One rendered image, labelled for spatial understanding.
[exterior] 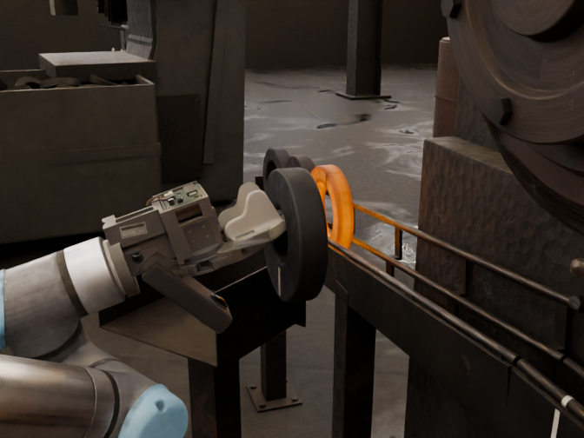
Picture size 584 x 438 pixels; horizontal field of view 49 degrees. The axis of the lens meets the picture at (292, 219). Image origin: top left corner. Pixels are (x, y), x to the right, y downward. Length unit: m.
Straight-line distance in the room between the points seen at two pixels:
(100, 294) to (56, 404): 0.14
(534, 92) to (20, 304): 0.51
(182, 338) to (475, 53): 0.61
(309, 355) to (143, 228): 1.47
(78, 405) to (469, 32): 0.47
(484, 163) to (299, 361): 1.28
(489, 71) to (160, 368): 1.66
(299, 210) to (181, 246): 0.13
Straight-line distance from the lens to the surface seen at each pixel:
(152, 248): 0.70
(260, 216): 0.71
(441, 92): 3.59
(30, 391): 0.58
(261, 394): 1.92
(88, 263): 0.69
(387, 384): 1.99
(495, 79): 0.58
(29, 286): 0.70
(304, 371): 2.03
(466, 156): 0.96
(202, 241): 0.70
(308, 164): 1.41
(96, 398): 0.62
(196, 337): 1.00
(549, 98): 0.53
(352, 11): 7.55
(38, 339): 0.72
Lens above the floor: 1.08
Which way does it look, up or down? 19 degrees down
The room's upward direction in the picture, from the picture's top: straight up
